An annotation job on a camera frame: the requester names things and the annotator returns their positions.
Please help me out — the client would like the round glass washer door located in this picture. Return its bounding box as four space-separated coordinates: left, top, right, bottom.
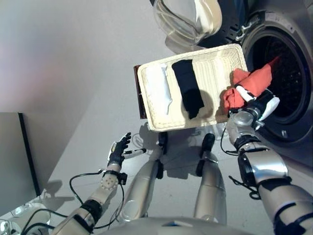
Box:
151 0 245 53

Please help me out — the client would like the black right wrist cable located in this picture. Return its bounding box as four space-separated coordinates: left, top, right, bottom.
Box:
220 127 239 156

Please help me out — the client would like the red cloth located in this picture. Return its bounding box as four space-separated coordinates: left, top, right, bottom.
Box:
221 55 282 115

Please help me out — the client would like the silver robot left leg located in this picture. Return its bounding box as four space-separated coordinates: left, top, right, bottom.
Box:
119 133 169 221

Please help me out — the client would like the dark brown stool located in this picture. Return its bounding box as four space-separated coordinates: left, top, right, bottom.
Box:
133 65 147 120

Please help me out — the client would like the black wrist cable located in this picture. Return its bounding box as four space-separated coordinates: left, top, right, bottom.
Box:
69 168 125 230
220 127 239 156

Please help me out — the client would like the cream wicker tray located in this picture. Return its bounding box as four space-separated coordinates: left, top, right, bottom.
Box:
136 43 249 132

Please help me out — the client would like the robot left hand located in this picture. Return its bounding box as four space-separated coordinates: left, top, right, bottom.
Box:
108 132 147 169

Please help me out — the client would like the black cloth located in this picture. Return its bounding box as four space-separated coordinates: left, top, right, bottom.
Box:
171 59 205 120

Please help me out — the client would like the silver robot torso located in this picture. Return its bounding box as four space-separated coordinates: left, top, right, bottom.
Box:
97 215 257 235

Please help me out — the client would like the dark grey washing machine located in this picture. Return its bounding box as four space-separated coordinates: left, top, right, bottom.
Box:
234 0 313 172

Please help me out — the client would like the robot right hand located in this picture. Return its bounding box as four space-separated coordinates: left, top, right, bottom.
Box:
235 84 280 121

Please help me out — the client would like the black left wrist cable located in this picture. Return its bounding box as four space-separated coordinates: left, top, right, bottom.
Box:
69 168 125 230

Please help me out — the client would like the grey cabinet with dark edge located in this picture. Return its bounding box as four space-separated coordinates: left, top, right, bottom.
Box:
0 112 41 210

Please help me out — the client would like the silver robot right leg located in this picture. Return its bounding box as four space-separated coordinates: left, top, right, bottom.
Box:
193 133 227 222

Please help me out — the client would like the white cloth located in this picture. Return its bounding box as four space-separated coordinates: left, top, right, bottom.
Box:
146 63 173 116

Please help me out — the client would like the silver robot leg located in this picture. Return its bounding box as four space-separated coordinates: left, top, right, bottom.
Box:
193 133 227 222
119 133 169 221

